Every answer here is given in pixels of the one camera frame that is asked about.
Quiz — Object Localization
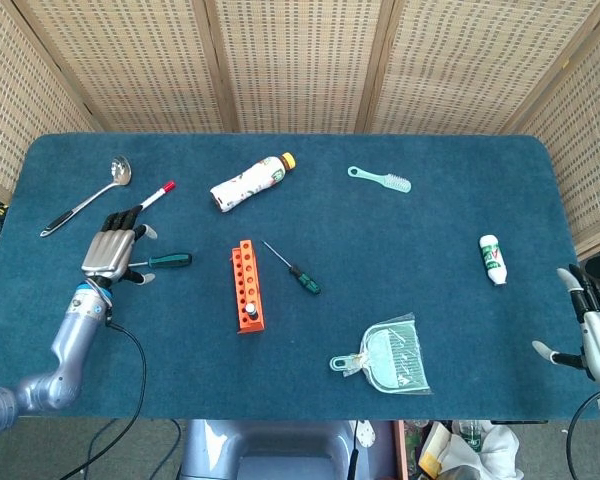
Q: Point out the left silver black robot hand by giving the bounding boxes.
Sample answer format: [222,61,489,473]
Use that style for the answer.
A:
[81,205,158,289]

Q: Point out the large green-handled screwdriver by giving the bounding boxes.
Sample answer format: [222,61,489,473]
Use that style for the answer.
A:
[128,252,194,271]

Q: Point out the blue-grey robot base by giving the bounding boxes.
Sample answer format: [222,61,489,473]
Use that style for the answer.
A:
[179,418,362,480]

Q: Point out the orange tool rack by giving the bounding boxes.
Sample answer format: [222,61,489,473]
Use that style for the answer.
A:
[230,239,269,336]

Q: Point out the white marker with red cap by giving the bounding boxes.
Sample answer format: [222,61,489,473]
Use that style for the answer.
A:
[137,180,177,212]

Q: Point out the small white green bottle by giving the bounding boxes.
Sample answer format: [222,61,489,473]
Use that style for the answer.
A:
[478,234,509,288]

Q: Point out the white plastic bag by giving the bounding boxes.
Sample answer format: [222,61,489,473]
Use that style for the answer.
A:
[437,421,525,480]

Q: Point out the white printed bottle yellow cap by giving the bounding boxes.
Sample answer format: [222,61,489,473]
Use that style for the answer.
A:
[209,152,297,214]

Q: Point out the mint dustpan in plastic bag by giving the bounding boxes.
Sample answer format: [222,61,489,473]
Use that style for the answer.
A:
[329,312,435,397]

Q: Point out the red-brown box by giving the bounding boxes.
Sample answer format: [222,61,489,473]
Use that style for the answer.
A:
[393,420,412,480]

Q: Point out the blue felt table cover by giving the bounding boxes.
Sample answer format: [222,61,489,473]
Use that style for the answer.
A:
[0,133,600,422]

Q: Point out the white perforated plate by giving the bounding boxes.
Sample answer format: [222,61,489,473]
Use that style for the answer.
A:
[355,420,378,448]

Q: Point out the mint green plastic brush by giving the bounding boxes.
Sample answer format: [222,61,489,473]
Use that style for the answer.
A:
[347,165,413,195]

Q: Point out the woven wicker folding screen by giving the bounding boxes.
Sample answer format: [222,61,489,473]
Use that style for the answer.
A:
[0,0,600,261]

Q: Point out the steel ladle with black handle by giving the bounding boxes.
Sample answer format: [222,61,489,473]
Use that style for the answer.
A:
[39,155,133,239]

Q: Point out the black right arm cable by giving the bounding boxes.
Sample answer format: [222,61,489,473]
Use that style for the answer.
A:
[566,387,600,480]

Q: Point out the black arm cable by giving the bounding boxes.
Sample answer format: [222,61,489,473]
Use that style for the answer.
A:
[54,319,149,480]
[566,387,600,480]

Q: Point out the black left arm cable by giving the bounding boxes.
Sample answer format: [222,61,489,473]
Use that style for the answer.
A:
[54,319,149,480]

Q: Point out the blue floor cable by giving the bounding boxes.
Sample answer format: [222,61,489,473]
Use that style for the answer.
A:
[85,418,119,480]

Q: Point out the green black striped-handle screwdriver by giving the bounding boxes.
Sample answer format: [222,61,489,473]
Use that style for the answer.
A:
[262,241,323,296]

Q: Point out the black cable on robot base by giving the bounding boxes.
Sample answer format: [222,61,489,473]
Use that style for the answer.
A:
[348,420,360,480]

